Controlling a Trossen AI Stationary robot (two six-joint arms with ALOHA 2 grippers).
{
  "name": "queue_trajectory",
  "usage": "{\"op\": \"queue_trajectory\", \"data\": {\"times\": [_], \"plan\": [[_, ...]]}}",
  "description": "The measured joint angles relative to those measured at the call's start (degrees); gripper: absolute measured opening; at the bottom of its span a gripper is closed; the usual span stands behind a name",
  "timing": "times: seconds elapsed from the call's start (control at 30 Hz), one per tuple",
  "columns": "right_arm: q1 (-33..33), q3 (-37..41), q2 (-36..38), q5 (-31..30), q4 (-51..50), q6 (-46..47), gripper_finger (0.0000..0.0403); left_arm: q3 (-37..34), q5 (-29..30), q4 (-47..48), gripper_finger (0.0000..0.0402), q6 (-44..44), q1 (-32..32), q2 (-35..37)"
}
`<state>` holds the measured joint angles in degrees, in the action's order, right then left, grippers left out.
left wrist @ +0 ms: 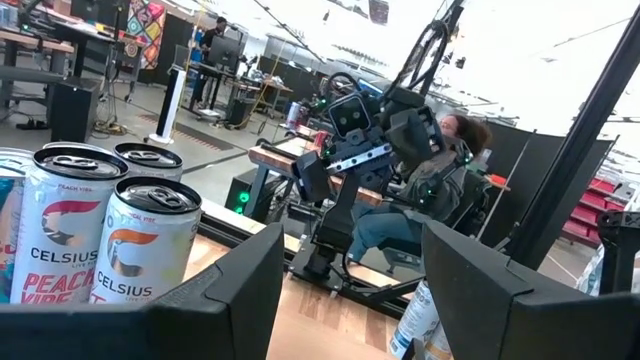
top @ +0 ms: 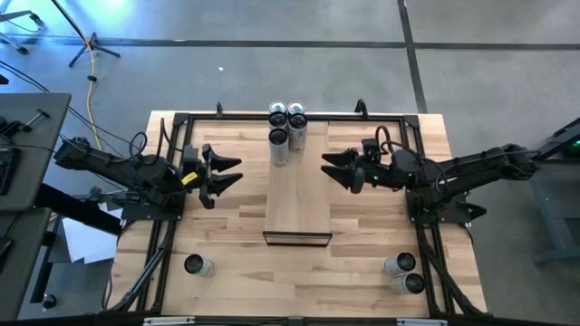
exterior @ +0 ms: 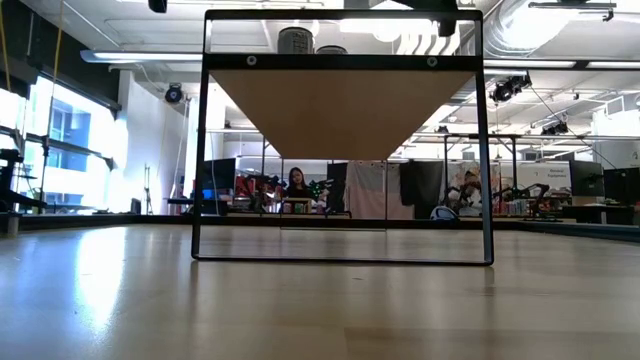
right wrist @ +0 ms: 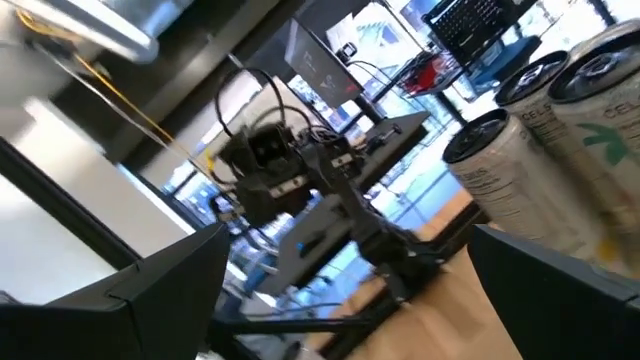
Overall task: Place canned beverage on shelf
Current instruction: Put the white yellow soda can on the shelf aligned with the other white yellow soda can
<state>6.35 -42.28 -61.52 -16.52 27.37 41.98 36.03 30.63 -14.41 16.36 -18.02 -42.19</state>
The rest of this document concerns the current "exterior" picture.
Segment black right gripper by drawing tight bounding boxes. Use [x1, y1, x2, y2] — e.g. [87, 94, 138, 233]
[389, 0, 459, 37]

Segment round black ceiling device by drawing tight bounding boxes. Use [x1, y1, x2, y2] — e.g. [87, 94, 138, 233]
[163, 82, 185, 105]

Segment black stage light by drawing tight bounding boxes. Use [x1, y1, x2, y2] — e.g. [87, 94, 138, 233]
[489, 73, 533, 105]

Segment black metal rack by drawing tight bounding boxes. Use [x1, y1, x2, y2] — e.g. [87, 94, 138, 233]
[442, 132, 524, 216]

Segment black hanging cloth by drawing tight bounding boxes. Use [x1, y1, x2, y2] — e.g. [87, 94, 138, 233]
[398, 158, 445, 220]

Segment black computer monitor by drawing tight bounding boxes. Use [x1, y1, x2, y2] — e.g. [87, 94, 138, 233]
[201, 157, 237, 202]
[603, 167, 640, 206]
[568, 159, 605, 198]

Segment person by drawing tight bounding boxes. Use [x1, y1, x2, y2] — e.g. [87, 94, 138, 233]
[285, 167, 312, 201]
[447, 167, 485, 217]

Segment white hanging cloth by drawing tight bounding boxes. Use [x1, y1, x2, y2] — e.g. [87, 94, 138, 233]
[346, 159, 401, 220]

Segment black panel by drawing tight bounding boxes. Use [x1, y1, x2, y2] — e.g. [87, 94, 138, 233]
[326, 162, 350, 214]

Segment white and blue object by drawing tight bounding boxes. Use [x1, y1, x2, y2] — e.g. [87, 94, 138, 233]
[429, 204, 460, 222]

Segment yellow hanging cable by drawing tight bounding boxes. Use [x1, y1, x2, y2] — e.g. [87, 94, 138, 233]
[48, 0, 65, 132]
[0, 0, 12, 94]

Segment wooden shelf with black frame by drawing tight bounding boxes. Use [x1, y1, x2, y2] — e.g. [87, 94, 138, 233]
[191, 8, 495, 266]

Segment black aluminium table frame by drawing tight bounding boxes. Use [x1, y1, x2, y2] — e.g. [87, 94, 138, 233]
[18, 213, 640, 245]

